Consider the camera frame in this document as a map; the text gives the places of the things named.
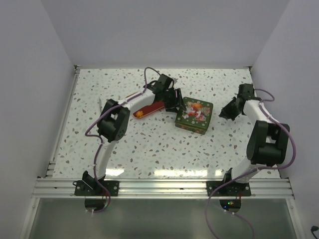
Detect red serving tray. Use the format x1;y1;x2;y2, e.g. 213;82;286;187
123;93;164;119

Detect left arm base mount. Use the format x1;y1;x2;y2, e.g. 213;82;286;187
72;180;120;197

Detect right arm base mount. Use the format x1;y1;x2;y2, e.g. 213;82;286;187
206;180;252;197

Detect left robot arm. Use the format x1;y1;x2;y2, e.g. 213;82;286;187
82;74;186;196

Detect aluminium front rail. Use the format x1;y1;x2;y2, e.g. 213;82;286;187
31;178;294;199

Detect metal serving tongs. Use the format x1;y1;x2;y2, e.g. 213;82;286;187
98;98;103;113

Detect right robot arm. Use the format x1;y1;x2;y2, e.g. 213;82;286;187
219;84;290;196

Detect purple cable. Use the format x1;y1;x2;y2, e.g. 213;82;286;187
85;66;162;213
205;88;297;239

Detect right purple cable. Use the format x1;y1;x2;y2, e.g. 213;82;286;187
205;88;297;239

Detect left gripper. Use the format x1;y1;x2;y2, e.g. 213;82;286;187
161;88;186;114

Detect orange flower cookie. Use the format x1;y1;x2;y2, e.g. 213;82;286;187
136;111;144;118

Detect gold tin lid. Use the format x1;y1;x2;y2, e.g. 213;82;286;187
175;97;214;135

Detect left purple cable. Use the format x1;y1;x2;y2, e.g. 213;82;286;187
85;66;162;213

